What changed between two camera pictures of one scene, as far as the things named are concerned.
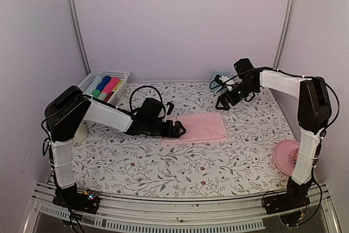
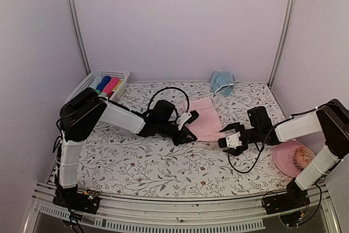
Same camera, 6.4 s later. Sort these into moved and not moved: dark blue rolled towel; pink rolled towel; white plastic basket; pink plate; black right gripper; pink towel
Moved: pink towel; black right gripper
Not moved: white plastic basket; pink plate; pink rolled towel; dark blue rolled towel
